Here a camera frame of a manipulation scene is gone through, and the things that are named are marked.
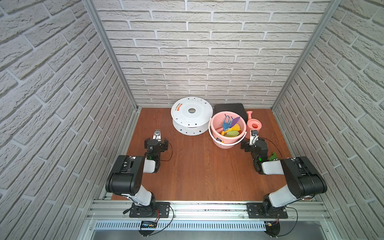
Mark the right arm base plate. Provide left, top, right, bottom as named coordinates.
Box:
left=246, top=202, right=288, bottom=219

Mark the pink watering can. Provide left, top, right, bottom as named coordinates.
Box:
left=246, top=111, right=262, bottom=140

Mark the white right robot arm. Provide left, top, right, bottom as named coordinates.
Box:
left=241, top=140, right=328, bottom=219

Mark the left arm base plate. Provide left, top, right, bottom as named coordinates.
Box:
left=129, top=202, right=171, bottom=219

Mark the blue toy rake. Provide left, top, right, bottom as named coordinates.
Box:
left=223, top=115, right=233, bottom=132

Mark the black tool case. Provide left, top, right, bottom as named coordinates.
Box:
left=213, top=103, right=248, bottom=123

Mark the white cable spool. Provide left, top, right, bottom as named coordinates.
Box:
left=171, top=97, right=213, bottom=136

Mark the pink plastic bucket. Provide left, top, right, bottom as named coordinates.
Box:
left=208, top=111, right=247, bottom=149

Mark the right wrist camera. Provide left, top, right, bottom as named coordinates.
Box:
left=250, top=130, right=259, bottom=146

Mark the green toy drill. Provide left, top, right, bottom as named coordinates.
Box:
left=268, top=152, right=278, bottom=161

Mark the purple toy trowel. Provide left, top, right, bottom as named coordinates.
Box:
left=230, top=117, right=241, bottom=128

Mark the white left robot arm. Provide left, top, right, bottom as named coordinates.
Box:
left=105, top=139, right=170, bottom=219

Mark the green toy spade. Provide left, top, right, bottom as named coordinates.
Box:
left=225, top=130, right=240, bottom=138

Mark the aluminium mounting rail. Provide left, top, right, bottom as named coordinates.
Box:
left=86, top=201, right=331, bottom=232

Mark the yellow toy shovel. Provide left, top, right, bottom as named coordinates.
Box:
left=221, top=124, right=242, bottom=136

